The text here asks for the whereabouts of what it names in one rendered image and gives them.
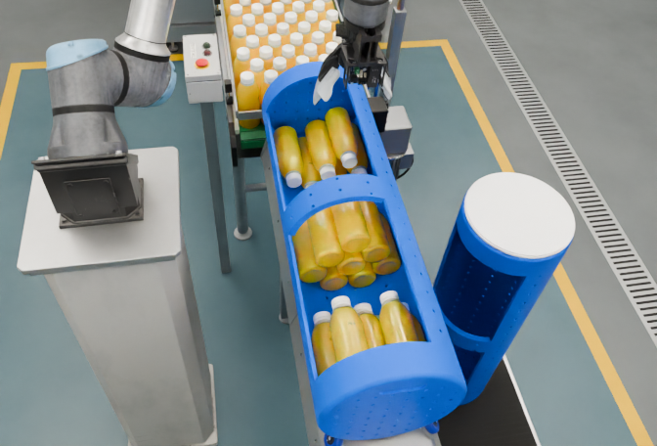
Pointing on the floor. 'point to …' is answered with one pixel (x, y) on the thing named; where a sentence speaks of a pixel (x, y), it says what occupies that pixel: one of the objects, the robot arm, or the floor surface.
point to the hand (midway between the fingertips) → (350, 100)
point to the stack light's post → (395, 42)
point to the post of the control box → (215, 183)
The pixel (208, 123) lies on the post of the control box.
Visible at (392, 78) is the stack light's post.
